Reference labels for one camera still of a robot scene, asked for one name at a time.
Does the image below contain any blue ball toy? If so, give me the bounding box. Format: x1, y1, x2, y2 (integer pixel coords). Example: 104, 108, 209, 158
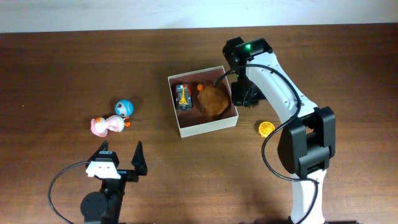
114, 100, 134, 118

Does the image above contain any white cardboard box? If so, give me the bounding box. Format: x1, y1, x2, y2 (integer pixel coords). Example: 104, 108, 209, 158
168, 65, 239, 138

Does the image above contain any yellow round plastic toy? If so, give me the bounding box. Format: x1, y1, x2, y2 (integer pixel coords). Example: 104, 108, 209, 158
258, 121, 275, 138

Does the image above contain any grey red toy truck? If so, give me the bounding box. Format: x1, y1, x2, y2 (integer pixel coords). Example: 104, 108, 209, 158
174, 83, 193, 111

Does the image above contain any brown plush bear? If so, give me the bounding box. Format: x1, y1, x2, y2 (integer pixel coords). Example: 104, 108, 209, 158
197, 83, 230, 119

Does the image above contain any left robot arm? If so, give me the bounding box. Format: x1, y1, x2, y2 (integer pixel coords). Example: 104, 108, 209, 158
80, 141, 148, 224

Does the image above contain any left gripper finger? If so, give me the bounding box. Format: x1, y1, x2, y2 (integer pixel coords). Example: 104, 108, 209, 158
131, 141, 148, 176
88, 141, 109, 162

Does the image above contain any right black cable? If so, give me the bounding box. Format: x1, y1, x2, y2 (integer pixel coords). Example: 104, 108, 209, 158
212, 63, 320, 224

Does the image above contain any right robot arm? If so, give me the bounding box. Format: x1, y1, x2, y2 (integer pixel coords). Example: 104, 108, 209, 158
222, 37, 336, 223

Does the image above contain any left black cable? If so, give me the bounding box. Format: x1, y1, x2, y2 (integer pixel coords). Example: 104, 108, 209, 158
48, 161, 91, 224

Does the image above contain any black cable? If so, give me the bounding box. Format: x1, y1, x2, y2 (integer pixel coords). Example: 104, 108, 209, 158
212, 63, 320, 224
48, 161, 91, 224

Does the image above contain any pink white duck toy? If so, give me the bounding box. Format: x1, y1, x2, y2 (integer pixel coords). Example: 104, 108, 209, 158
90, 115, 131, 138

